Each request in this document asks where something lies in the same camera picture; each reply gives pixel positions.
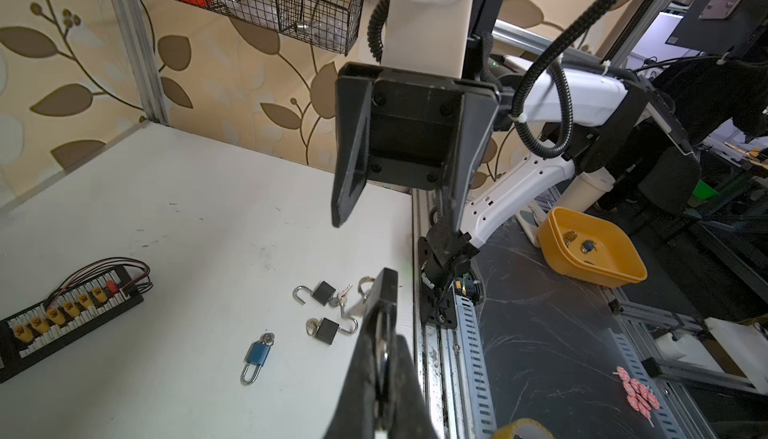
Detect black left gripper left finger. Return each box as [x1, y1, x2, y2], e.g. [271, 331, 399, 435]
[325, 268, 398, 438]

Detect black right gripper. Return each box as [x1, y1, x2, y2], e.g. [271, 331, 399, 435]
[331, 63, 501, 233]

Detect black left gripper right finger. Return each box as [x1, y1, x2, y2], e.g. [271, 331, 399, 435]
[384, 335, 437, 438]

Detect blue padlock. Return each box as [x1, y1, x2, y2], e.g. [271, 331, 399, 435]
[240, 332, 275, 385]

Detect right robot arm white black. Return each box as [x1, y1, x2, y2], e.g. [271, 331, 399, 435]
[330, 0, 687, 329]

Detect yellow tape roll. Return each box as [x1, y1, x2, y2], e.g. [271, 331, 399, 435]
[491, 418, 554, 439]

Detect black padlock right open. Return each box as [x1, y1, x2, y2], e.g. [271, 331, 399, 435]
[292, 281, 336, 306]

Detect pink white candies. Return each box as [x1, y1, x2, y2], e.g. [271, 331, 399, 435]
[614, 366, 660, 423]

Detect yellow plastic bowl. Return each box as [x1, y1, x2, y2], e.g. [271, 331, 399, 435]
[537, 207, 648, 288]

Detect black charging board yellow connectors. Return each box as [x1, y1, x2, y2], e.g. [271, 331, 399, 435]
[1, 258, 153, 383]

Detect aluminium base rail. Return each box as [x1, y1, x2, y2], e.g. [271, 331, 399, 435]
[412, 191, 497, 438]

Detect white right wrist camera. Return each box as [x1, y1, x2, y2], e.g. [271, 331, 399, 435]
[381, 0, 473, 79]

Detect aluminium frame post right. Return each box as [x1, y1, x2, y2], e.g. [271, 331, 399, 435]
[111, 0, 170, 126]

